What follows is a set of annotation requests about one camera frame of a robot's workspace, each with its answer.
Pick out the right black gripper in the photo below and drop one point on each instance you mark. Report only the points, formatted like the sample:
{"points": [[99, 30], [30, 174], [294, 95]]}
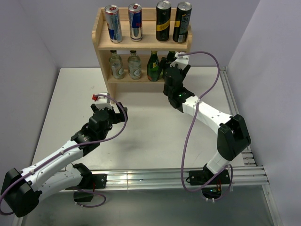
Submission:
{"points": [[163, 64]]}

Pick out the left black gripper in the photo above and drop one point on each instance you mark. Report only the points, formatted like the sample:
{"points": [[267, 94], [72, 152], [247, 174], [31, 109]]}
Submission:
{"points": [[118, 117]]}

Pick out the green glass bottle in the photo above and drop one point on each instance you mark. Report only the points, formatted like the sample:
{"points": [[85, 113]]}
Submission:
{"points": [[153, 67], [171, 56]]}

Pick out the green glass bottle front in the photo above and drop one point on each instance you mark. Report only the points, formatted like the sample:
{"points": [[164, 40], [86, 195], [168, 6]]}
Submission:
{"points": [[153, 67]]}

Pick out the clear glass bottle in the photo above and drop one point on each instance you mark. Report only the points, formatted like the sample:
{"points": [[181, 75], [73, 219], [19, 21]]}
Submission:
{"points": [[116, 65], [134, 65]]}

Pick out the clear glass bottle front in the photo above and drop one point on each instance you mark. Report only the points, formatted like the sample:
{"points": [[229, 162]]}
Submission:
{"points": [[116, 65]]}

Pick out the red blue silver can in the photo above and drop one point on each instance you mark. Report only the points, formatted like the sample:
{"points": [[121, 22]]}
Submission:
{"points": [[135, 21]]}

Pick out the silver blue white can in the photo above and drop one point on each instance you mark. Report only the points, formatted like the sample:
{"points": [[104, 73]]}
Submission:
{"points": [[113, 23]]}

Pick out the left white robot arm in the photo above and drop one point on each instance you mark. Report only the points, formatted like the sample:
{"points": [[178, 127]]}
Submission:
{"points": [[24, 189]]}

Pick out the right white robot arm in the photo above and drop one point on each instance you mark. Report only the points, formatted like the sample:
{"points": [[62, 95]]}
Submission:
{"points": [[232, 133]]}

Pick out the wooden two-tier shelf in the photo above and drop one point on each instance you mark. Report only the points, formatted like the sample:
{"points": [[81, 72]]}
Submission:
{"points": [[103, 45]]}

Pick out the black can yellow label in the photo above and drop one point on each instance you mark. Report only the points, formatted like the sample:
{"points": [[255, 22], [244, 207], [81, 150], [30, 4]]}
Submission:
{"points": [[182, 20]]}

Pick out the black can yellow band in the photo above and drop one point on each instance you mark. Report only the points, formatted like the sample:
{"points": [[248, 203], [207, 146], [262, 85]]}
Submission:
{"points": [[163, 16]]}

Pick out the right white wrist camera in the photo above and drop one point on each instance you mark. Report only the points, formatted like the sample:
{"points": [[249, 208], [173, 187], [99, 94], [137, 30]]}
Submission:
{"points": [[180, 61]]}

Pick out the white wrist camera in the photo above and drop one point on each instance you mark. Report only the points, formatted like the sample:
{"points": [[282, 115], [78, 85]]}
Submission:
{"points": [[101, 101], [180, 61]]}

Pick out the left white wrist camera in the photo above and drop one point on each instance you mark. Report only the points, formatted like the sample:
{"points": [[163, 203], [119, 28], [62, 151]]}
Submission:
{"points": [[101, 101]]}

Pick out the aluminium side rail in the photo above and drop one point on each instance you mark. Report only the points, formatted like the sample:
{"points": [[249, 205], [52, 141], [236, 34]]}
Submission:
{"points": [[237, 113]]}

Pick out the aluminium front rail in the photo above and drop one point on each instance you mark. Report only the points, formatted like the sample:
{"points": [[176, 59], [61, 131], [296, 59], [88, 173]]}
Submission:
{"points": [[167, 178]]}

